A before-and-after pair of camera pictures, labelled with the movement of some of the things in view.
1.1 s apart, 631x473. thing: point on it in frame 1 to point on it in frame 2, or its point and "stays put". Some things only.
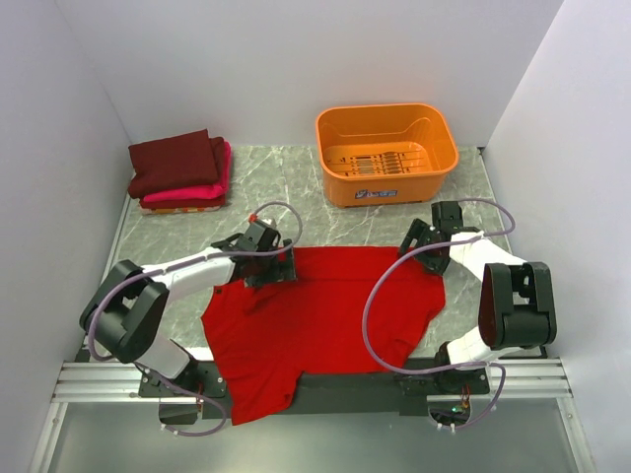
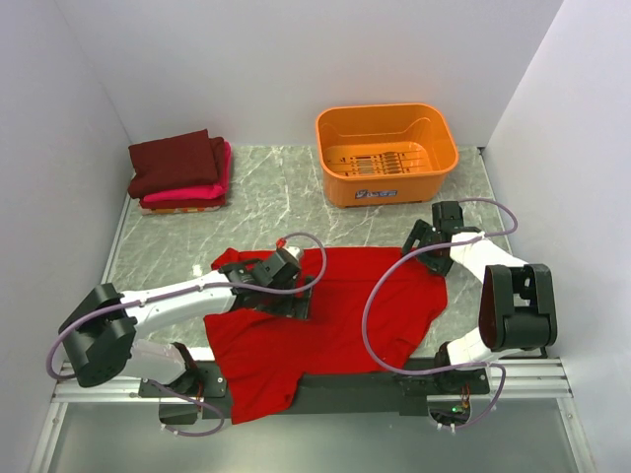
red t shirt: x=269 y=333 stays put
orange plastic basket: x=384 y=154 stays put
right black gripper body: x=420 y=231 stays put
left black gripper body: x=270 y=269 to x=291 y=304
